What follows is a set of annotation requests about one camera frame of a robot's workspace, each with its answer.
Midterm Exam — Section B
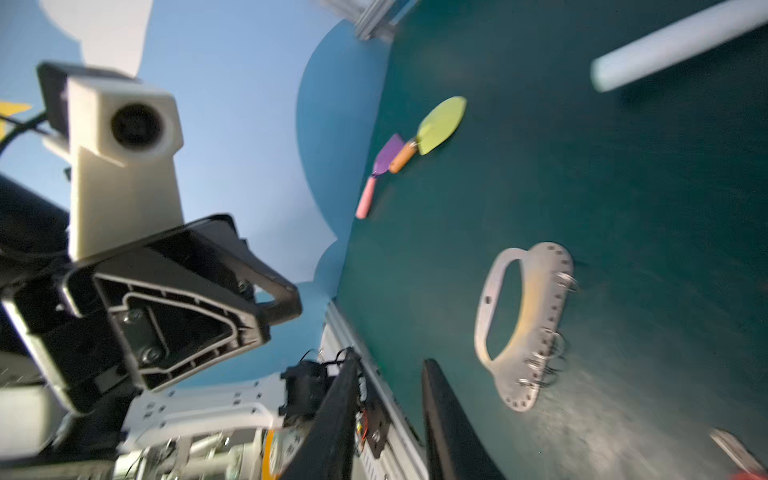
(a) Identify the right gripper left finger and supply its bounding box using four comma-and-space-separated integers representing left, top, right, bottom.
280, 350, 361, 479

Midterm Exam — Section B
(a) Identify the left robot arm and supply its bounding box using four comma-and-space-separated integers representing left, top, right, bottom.
1, 179, 328, 479

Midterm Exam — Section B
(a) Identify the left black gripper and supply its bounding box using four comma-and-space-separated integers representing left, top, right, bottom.
1, 214, 302, 414

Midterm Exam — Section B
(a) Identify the green toy shovel orange handle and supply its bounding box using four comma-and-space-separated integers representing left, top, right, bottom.
389, 96, 467, 174

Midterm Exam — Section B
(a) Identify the red-capped silver key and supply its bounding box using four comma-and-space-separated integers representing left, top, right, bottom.
709, 428, 767, 480

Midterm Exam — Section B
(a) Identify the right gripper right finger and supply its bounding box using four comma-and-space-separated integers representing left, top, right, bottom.
421, 359, 505, 480

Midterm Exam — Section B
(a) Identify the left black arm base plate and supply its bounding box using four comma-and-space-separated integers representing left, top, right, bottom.
355, 364, 392, 459

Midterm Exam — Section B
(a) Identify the purple toy shovel pink handle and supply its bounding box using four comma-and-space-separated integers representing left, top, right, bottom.
355, 133, 405, 220

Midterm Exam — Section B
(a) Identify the aluminium frame rear bar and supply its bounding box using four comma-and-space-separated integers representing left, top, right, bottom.
318, 0, 419, 43

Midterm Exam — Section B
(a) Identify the light blue toy shovel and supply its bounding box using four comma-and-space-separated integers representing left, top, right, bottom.
590, 0, 767, 92

